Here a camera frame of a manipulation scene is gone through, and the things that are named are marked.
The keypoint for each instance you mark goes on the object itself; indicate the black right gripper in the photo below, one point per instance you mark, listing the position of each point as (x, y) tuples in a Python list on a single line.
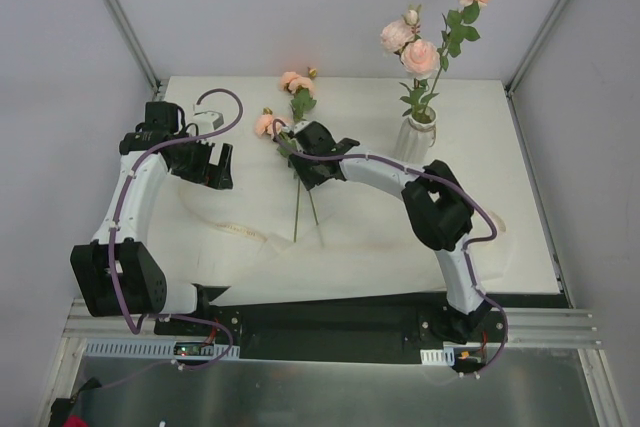
[(310, 148)]

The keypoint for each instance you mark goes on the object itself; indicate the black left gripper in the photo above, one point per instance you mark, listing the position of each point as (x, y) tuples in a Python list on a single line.
[(210, 165)]

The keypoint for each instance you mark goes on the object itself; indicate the white wrapping paper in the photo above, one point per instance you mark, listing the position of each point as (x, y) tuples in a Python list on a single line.
[(358, 243)]

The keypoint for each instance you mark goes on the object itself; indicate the pink flower stem back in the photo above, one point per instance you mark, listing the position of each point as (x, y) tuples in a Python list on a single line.
[(302, 89)]

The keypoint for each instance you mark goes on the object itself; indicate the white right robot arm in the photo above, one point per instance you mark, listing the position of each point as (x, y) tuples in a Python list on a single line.
[(439, 211)]

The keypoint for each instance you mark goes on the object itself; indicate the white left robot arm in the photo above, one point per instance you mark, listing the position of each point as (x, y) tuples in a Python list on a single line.
[(115, 270)]

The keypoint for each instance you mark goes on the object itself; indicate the white ribbed ceramic vase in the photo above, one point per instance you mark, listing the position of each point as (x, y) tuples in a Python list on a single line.
[(416, 138)]

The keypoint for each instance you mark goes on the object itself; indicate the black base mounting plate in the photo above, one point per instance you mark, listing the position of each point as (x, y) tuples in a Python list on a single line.
[(389, 329)]

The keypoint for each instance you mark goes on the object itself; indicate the black clamp bottom left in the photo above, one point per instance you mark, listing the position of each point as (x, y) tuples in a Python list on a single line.
[(62, 408)]

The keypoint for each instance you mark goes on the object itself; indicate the red cloth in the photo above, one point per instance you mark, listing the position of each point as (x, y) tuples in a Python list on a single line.
[(74, 421)]

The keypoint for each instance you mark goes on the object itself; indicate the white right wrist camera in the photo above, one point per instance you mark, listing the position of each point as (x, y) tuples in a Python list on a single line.
[(298, 127)]

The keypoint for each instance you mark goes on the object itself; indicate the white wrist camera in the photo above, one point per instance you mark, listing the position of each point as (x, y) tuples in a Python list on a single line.
[(207, 121), (298, 127)]

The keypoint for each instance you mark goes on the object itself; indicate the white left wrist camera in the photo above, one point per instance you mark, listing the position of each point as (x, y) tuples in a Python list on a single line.
[(207, 121)]

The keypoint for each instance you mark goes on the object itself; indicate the white slotted cable duct left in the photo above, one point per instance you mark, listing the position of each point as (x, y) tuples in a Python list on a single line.
[(158, 350)]

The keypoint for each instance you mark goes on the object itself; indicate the white slotted cable duct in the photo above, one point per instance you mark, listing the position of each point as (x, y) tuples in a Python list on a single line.
[(444, 357), (158, 350)]

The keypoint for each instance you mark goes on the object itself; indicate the left aluminium frame post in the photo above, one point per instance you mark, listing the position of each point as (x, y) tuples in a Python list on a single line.
[(133, 44)]

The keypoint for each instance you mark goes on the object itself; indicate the aluminium frame post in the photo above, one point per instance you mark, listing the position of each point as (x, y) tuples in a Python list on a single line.
[(541, 37), (133, 44)]

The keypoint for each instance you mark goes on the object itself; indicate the white slotted cable duct right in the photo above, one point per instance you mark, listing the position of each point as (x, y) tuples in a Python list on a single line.
[(444, 357)]

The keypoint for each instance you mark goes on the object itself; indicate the aluminium front rail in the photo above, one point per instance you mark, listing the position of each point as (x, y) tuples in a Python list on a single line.
[(524, 327)]

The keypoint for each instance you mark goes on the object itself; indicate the right aluminium frame post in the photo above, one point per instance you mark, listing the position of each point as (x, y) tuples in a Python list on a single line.
[(541, 37)]

